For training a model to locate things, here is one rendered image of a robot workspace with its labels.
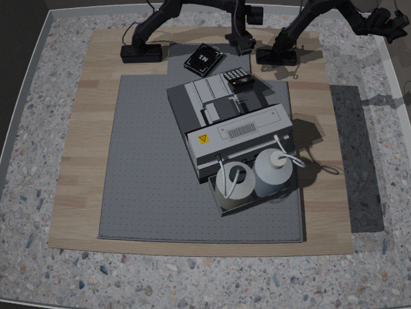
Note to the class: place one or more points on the white flexible hose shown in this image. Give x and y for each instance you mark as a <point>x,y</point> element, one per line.
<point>290,157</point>

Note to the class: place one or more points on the grey flexible hose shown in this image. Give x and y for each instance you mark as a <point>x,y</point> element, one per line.
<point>224,181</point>

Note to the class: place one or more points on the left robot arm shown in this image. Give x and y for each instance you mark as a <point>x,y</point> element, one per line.
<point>285,40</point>

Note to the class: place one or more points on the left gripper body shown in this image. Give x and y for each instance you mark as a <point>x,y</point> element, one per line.
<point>390,30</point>

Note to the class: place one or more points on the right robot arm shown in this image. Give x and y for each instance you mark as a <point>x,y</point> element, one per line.
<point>171,9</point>

